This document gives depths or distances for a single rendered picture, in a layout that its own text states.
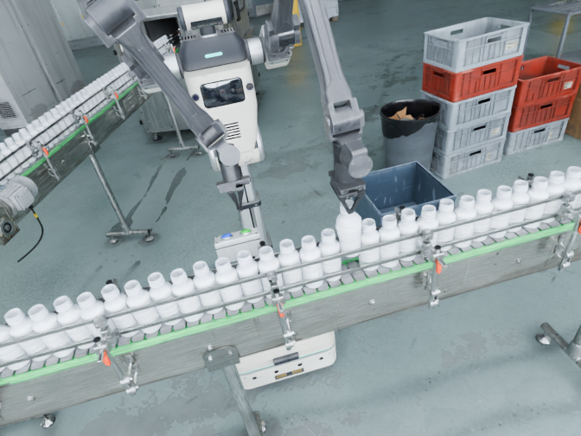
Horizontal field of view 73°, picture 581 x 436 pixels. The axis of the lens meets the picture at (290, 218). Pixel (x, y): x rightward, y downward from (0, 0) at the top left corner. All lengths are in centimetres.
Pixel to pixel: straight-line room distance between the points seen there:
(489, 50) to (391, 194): 174
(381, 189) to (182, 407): 146
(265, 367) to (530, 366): 129
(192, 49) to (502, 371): 198
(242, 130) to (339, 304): 72
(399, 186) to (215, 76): 95
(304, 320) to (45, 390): 74
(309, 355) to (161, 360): 96
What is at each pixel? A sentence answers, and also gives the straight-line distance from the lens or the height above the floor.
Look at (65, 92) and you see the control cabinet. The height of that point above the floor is 23.
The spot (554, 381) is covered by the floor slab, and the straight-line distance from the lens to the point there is 233.
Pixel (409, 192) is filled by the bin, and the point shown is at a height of 79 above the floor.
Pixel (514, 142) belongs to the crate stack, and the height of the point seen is 12.
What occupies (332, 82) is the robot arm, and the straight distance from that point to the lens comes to 91.
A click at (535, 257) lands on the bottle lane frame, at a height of 90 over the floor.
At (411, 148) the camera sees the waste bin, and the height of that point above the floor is 41.
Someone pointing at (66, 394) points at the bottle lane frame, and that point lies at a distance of 136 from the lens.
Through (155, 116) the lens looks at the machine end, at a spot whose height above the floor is 32.
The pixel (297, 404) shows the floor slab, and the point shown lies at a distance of 210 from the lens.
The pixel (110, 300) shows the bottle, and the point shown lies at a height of 114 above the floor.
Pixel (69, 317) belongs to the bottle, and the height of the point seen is 112.
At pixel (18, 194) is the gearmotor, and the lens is 224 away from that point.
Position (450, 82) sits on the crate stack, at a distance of 328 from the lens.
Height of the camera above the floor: 184
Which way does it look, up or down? 36 degrees down
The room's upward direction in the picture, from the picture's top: 9 degrees counter-clockwise
